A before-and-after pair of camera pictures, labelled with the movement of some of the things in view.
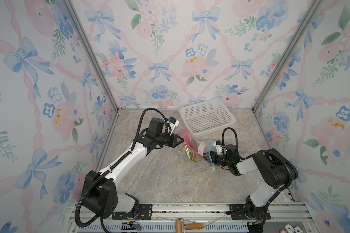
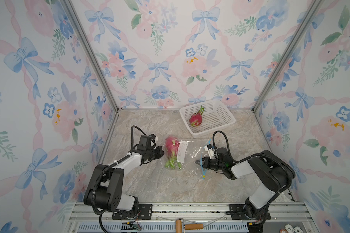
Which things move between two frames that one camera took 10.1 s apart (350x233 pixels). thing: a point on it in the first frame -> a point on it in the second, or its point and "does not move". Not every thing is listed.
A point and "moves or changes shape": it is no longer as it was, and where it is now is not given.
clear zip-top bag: (195, 151) moves or changes shape
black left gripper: (174, 143) -> (159, 152)
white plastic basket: (203, 118) does not move
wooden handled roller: (180, 225) does not move
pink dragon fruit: (188, 142) -> (172, 147)
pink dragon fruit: (192, 155) -> (196, 118)
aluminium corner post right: (315, 5) does not move
